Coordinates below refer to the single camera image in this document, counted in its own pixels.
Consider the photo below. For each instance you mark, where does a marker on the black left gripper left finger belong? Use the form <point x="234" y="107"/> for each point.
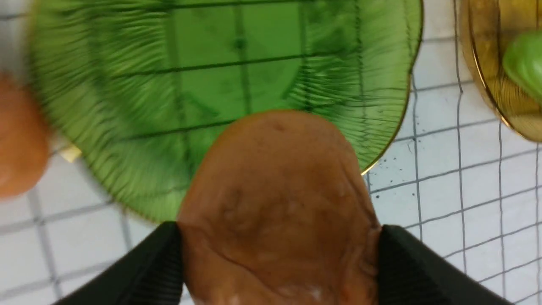
<point x="150" y="274"/>

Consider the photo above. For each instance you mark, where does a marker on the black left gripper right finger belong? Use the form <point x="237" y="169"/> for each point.
<point x="409" y="273"/>

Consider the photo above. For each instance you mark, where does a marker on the brown potato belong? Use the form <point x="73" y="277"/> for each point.
<point x="24" y="139"/>
<point x="279" y="214"/>

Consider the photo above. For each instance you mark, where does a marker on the green gourd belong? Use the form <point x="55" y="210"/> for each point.
<point x="522" y="63"/>

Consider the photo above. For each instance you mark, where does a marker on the green glass plate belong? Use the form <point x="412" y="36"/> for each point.
<point x="142" y="88"/>

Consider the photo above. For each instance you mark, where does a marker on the amber glass plate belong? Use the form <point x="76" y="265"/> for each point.
<point x="486" y="29"/>

